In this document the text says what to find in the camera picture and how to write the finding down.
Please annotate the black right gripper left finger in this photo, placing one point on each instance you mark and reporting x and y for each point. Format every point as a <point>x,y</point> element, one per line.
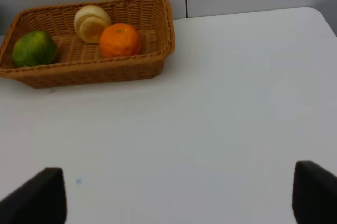
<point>42,199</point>

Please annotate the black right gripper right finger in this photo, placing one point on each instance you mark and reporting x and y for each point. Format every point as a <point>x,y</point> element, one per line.
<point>314,194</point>

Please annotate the green lime fruit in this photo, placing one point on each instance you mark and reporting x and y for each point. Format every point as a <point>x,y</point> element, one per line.
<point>34,49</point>

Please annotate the orange tangerine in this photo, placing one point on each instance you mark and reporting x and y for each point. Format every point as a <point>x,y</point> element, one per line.
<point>120,40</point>

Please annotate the brown bread bun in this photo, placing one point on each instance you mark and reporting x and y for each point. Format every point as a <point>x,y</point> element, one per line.
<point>89,22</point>

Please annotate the orange wicker basket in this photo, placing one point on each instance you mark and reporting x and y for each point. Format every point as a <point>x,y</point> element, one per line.
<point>78,62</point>

